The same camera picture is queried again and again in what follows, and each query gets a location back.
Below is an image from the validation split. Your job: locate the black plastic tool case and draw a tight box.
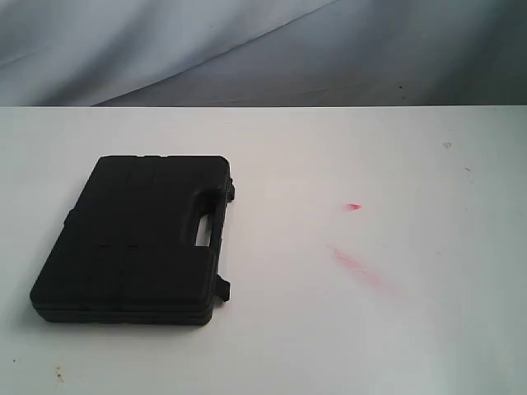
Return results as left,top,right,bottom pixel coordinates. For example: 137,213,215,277
30,156,235,326

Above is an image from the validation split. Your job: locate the grey backdrop cloth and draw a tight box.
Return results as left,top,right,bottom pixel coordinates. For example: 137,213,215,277
1,1,526,106

